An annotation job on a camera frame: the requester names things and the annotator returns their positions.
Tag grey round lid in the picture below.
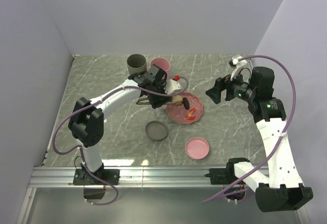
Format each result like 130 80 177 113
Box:
145 121 168 141

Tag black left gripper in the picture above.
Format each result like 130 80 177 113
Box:
148 79 173 108

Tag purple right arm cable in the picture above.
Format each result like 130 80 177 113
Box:
201 55 297 205

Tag black sea cucumber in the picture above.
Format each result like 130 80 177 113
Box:
182 97 190 110

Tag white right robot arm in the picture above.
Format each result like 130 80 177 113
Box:
206 66 313 212

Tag pink round lid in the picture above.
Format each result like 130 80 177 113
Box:
185 137 210 160

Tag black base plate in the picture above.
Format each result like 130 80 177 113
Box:
204 168 230 185
73 168 120 186

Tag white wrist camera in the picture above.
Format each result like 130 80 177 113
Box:
165 79 183 96
229 55 247 80

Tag round steamed bun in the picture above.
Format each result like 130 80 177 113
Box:
172 95 183 106

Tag aluminium mounting rail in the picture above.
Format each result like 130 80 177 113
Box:
28 165 227 189

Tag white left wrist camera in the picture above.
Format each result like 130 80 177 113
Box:
165 79 183 96

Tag metal tongs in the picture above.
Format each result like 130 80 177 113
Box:
136 95 189 109

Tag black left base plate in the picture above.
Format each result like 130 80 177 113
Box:
73 168 120 186

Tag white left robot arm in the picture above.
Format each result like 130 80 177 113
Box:
68 65 181 184

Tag pink lunch box cup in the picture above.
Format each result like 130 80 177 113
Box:
150 57 171 79

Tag pink dotted plate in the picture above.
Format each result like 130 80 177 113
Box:
167 92 203 124

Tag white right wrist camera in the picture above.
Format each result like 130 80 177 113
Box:
229 55 247 80

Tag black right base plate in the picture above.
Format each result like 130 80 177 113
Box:
204 168 230 185

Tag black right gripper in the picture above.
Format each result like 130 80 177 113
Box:
205 66 256 104

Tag red shrimp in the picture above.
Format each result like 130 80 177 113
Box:
185 108 197 120

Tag grey lunch box cup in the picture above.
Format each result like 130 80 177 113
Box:
127 54 147 80

